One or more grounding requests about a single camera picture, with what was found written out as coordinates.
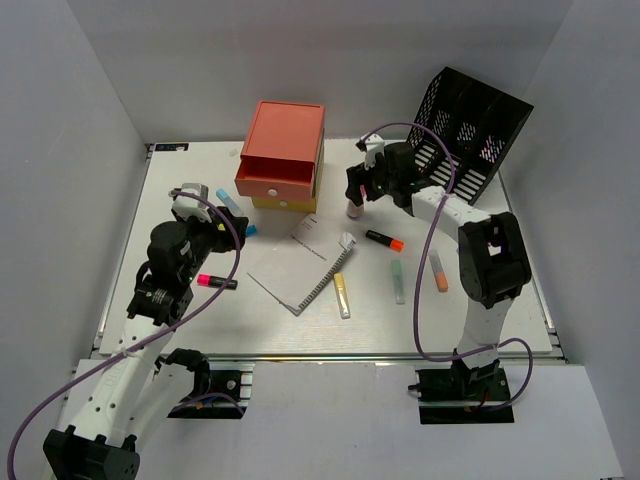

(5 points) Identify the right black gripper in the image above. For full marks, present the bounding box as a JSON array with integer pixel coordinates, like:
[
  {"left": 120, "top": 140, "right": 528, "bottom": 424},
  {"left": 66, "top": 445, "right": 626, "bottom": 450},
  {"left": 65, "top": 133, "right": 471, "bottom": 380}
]
[{"left": 346, "top": 151, "right": 398, "bottom": 207}]

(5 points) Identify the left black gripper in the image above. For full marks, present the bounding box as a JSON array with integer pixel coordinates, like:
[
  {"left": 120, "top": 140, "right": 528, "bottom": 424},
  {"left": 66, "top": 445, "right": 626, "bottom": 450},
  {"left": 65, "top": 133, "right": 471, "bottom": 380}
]
[{"left": 172, "top": 205, "right": 249, "bottom": 283}]

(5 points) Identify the pastel blue highlighter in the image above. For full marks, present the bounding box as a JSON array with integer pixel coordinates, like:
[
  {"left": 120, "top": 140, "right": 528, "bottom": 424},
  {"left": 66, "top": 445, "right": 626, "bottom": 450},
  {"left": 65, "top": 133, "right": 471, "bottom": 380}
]
[{"left": 216, "top": 188, "right": 245, "bottom": 217}]

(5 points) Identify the pink capped glitter bottle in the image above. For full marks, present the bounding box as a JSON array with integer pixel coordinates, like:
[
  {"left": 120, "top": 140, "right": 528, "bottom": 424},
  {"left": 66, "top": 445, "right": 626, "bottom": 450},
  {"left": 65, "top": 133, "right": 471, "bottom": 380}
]
[{"left": 346, "top": 185, "right": 365, "bottom": 219}]

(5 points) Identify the green drawer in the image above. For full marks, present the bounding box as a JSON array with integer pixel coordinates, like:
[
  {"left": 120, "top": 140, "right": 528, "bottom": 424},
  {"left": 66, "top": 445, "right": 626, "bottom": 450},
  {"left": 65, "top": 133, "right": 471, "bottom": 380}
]
[{"left": 312, "top": 168, "right": 322, "bottom": 199}]

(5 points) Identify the orange top drawer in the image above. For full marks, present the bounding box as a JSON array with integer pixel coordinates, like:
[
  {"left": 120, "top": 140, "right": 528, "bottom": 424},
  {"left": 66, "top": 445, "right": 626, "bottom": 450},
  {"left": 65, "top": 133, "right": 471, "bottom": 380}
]
[{"left": 235, "top": 100, "right": 325, "bottom": 201}]

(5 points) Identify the pastel green highlighter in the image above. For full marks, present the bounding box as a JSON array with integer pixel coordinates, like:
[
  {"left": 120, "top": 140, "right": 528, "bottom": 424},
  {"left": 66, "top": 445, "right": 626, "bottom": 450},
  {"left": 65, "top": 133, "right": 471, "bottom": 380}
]
[{"left": 391, "top": 259, "right": 405, "bottom": 305}]

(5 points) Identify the pastel orange highlighter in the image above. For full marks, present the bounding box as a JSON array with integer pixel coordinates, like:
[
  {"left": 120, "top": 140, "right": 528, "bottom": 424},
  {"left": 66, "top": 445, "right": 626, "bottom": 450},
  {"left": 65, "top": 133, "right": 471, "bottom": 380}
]
[{"left": 428, "top": 250, "right": 449, "bottom": 293}]

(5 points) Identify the pastel yellow highlighter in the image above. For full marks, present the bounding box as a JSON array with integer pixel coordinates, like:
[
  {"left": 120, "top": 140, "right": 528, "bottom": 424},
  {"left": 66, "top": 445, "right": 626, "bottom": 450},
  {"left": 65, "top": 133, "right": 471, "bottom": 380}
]
[{"left": 333, "top": 273, "right": 351, "bottom": 319}]

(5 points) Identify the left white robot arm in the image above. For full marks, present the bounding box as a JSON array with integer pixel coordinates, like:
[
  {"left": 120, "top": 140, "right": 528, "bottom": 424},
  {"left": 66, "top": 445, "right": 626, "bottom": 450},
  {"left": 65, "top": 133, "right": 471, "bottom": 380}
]
[{"left": 43, "top": 203, "right": 249, "bottom": 479}]

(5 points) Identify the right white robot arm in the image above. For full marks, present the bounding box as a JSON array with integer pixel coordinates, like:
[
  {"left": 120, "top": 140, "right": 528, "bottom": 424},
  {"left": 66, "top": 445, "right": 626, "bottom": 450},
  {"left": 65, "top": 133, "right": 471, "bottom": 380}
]
[{"left": 346, "top": 134, "right": 532, "bottom": 399}]

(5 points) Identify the yellow bottom drawer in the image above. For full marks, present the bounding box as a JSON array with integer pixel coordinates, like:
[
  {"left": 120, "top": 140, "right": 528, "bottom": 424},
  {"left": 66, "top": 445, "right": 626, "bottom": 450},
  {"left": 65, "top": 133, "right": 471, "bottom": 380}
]
[{"left": 251, "top": 197, "right": 317, "bottom": 213}]

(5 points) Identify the black pink highlighter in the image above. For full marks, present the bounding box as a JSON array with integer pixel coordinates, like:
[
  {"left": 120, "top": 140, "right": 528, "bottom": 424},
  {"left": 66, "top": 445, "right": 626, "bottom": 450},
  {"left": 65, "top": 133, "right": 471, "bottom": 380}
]
[{"left": 197, "top": 274, "right": 238, "bottom": 290}]

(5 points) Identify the black orange highlighter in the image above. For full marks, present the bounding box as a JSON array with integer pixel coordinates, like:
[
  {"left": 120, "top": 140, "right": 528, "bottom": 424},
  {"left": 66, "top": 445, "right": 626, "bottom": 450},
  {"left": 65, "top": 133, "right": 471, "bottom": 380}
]
[{"left": 365, "top": 230, "right": 404, "bottom": 252}]

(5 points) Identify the white safety instructions booklet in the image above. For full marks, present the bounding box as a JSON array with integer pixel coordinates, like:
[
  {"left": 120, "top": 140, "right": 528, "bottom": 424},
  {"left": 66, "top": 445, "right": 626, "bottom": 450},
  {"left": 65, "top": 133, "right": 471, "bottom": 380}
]
[{"left": 248, "top": 213, "right": 356, "bottom": 316}]

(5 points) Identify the black label sticker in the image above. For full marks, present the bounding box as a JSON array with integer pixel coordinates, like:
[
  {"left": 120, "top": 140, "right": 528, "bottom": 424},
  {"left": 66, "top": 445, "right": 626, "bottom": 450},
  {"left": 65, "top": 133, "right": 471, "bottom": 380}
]
[{"left": 154, "top": 143, "right": 189, "bottom": 152}]

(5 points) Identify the black file organizer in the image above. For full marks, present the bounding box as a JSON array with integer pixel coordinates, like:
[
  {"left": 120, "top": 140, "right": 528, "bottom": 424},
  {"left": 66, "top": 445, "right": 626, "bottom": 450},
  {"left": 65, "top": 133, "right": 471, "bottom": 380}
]
[{"left": 414, "top": 67, "right": 533, "bottom": 204}]

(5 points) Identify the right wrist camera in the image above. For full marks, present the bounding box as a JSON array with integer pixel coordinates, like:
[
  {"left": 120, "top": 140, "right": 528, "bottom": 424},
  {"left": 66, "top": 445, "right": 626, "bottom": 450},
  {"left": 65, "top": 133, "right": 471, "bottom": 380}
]
[{"left": 356, "top": 134, "right": 385, "bottom": 170}]

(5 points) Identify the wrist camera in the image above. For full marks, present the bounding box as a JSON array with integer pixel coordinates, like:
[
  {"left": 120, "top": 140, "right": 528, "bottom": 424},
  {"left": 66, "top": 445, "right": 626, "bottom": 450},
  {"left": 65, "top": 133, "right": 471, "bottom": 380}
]
[
  {"left": 169, "top": 183, "right": 212, "bottom": 224},
  {"left": 356, "top": 134, "right": 385, "bottom": 170}
]

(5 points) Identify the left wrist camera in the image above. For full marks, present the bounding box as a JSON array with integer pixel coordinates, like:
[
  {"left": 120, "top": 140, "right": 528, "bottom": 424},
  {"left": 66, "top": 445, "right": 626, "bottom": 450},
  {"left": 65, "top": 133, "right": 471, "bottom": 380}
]
[{"left": 169, "top": 183, "right": 212, "bottom": 224}]

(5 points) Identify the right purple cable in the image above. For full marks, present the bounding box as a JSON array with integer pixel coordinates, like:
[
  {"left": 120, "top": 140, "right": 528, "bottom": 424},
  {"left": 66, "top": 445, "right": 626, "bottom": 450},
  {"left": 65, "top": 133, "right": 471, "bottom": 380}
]
[{"left": 357, "top": 122, "right": 534, "bottom": 409}]

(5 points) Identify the purple cable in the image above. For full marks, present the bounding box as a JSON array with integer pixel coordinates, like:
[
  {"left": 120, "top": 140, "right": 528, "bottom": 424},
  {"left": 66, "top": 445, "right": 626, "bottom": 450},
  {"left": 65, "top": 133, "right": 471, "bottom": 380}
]
[
  {"left": 357, "top": 122, "right": 534, "bottom": 409},
  {"left": 8, "top": 188, "right": 243, "bottom": 480}
]

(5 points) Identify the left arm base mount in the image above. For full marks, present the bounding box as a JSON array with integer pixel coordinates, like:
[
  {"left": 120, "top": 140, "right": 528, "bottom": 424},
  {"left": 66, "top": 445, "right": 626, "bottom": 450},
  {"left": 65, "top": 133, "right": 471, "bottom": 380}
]
[{"left": 155, "top": 348, "right": 252, "bottom": 420}]

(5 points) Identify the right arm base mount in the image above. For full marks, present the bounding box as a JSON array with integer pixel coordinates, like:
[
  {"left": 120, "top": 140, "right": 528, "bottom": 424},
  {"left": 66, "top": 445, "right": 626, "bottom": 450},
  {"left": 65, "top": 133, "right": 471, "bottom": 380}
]
[{"left": 407, "top": 360, "right": 515, "bottom": 425}]

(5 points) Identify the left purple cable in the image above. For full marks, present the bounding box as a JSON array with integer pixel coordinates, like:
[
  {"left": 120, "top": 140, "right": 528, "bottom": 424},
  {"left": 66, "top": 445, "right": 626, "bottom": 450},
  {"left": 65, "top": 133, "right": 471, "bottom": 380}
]
[{"left": 8, "top": 188, "right": 243, "bottom": 480}]

